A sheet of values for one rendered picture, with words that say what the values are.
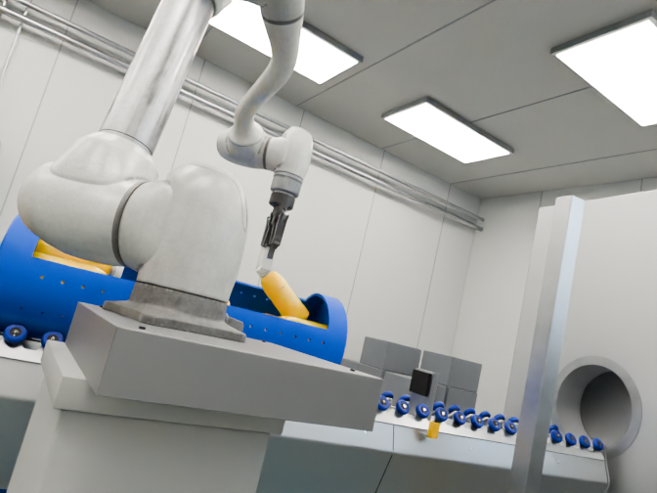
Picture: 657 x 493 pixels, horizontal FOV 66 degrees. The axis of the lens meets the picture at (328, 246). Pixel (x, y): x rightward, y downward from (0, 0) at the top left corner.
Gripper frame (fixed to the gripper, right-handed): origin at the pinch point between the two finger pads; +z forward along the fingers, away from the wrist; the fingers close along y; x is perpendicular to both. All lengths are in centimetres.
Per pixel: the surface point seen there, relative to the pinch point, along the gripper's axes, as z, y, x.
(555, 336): 1, -37, -79
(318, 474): 54, -12, -27
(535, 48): -213, 110, -184
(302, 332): 17.6, -14.7, -10.7
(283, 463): 52, -12, -16
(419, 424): 36, -12, -57
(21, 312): 28, -12, 55
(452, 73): -212, 179, -167
